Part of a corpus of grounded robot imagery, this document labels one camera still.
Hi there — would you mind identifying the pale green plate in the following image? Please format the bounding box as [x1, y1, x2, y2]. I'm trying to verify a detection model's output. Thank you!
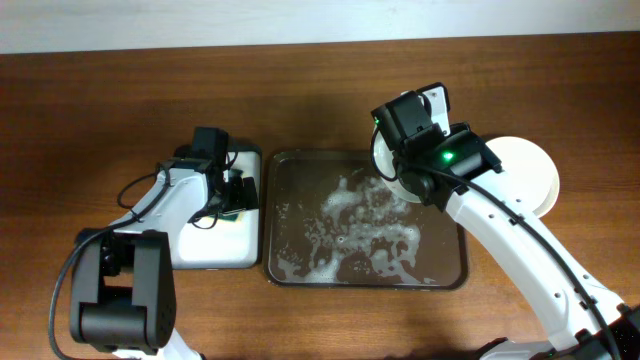
[370, 127, 420, 203]

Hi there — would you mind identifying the cream plate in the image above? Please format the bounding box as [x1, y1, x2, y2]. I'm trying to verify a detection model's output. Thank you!
[487, 136, 560, 218]

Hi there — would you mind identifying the green and yellow sponge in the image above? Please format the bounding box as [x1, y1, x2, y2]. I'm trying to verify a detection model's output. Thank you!
[218, 209, 246, 222]

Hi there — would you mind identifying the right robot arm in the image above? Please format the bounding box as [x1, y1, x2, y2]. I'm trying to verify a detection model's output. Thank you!
[370, 83, 639, 359]

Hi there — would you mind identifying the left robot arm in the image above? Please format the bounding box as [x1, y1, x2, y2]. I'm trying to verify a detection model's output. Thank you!
[62, 127, 262, 359]

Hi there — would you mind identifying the small soapy water tray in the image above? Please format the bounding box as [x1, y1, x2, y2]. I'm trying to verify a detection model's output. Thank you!
[171, 145, 262, 270]

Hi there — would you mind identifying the large brown plastic tray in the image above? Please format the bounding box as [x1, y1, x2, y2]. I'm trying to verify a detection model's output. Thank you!
[262, 150, 469, 291]

